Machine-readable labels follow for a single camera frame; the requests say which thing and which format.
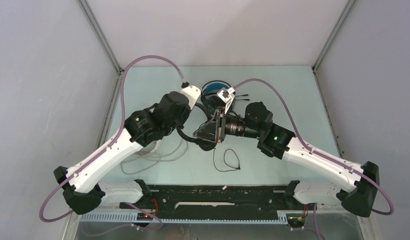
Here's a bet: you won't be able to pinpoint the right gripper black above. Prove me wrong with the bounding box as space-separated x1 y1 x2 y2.
192 107 262 144

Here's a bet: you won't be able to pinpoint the small black headphones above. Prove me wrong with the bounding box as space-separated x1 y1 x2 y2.
176 102 242 173

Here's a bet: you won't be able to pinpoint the large black blue headphones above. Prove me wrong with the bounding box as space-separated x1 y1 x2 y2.
200 80 251 112

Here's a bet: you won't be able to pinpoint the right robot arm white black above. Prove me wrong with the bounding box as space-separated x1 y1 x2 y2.
193 102 380 218

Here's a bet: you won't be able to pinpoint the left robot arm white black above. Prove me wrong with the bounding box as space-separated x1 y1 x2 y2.
54 86 200 215

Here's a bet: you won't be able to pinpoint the white gaming headphones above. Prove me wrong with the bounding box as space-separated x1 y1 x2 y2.
120 139 189 175

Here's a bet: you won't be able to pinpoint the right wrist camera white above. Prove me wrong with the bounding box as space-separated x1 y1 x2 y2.
217 87 235 114

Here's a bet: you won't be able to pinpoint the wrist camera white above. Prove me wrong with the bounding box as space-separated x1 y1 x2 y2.
217 87 235 114
179 85 201 110

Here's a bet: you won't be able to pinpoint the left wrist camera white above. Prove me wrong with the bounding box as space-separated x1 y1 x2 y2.
179 85 201 110

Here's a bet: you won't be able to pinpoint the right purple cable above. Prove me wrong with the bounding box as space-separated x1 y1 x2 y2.
233 78 395 240

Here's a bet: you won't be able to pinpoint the purple cable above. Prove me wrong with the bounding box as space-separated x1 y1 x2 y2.
233 78 395 240
38 55 189 238

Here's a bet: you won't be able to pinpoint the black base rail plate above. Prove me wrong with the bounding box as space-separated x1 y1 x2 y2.
134 184 313 220

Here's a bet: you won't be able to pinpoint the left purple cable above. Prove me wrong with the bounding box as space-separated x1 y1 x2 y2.
38 55 189 238

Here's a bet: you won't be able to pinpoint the white slotted cable duct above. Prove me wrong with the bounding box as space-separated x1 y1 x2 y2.
80 211 304 225

